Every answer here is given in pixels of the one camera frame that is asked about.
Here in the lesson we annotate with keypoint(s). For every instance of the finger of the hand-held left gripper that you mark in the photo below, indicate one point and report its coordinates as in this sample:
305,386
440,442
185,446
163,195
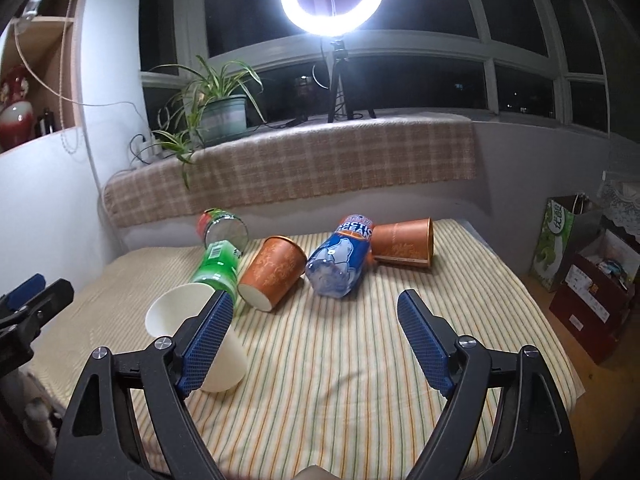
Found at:
22,288
47,305

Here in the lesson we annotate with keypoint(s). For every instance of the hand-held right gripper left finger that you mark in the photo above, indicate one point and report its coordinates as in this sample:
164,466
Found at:
207,340

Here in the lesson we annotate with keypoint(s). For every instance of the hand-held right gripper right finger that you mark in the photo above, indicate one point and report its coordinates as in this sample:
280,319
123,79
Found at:
425,340

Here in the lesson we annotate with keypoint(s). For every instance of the white paper cup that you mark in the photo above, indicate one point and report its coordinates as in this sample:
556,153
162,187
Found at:
172,310

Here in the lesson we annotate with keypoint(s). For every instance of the orange patterned paper cup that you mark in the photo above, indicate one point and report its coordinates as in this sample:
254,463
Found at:
272,272
400,242

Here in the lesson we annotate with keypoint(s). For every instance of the green plastic bottle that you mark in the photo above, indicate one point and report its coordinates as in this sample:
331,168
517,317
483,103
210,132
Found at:
217,267

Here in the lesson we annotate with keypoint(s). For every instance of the grey fuzzy cloth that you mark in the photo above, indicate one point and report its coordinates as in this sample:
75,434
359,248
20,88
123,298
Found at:
37,410

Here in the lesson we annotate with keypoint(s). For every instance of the green and red can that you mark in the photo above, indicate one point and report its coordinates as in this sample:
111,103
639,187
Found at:
225,232

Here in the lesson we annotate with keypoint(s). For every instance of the blue plastic bottle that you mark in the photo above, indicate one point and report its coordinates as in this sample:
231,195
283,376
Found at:
340,260

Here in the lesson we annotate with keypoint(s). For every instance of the green paper bag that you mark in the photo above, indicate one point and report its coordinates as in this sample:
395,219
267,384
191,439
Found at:
550,252

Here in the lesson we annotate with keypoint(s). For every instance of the dark red box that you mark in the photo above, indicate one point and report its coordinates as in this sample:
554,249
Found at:
580,310

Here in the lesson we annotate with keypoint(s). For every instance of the small dark bottle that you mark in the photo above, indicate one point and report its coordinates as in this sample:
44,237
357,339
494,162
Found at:
46,122

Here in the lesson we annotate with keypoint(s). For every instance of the red and white vase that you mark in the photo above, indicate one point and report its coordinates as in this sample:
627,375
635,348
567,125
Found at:
15,120

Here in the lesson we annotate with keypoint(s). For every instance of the plaid blanket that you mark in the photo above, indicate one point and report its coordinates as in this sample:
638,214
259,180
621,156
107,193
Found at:
325,160

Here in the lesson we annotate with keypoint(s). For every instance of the potted spider plant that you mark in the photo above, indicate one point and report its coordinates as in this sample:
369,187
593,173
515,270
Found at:
222,117

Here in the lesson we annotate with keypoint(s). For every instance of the wooden shelf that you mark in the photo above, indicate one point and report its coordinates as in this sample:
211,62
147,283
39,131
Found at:
52,60

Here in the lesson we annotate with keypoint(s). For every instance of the white lace cloth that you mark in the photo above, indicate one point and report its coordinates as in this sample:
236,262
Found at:
625,200

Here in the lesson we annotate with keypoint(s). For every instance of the black tripod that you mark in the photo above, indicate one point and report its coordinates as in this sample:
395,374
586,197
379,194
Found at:
340,67

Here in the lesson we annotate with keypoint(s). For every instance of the white window frame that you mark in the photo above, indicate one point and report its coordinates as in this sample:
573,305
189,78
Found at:
400,42

